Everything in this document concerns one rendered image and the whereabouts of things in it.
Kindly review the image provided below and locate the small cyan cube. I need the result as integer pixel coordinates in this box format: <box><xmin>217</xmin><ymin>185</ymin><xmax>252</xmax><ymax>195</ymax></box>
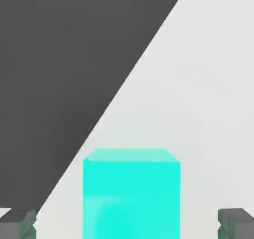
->
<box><xmin>82</xmin><ymin>148</ymin><xmax>181</xmax><ymax>239</ymax></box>

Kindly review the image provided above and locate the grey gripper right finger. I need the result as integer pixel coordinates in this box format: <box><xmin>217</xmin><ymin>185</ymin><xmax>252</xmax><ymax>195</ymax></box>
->
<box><xmin>217</xmin><ymin>208</ymin><xmax>254</xmax><ymax>239</ymax></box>

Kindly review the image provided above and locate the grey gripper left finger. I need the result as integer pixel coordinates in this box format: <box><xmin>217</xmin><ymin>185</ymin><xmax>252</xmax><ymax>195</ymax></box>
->
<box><xmin>0</xmin><ymin>208</ymin><xmax>37</xmax><ymax>239</ymax></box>

